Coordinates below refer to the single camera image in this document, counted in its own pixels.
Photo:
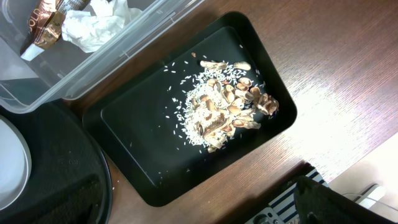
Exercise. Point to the clear plastic bin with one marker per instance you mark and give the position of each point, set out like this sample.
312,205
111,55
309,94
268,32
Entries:
65,71

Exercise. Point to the gold snack wrapper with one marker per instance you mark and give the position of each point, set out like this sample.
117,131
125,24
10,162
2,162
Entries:
45,24

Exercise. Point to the black rectangular tray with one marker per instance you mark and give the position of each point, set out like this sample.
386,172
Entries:
140,126

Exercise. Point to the pile of food scraps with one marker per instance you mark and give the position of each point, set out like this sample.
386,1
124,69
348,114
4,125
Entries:
222,100

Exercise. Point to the white tissue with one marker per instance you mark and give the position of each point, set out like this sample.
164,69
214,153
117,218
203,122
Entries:
91,29

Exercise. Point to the striped cloth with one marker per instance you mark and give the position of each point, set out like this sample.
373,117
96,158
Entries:
278,207

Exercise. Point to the grey plate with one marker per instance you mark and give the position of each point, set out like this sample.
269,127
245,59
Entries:
16,163

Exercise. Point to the round black tray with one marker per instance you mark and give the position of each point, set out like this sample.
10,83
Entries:
70,180

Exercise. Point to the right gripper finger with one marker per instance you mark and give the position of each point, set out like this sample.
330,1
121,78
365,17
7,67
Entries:
318,204

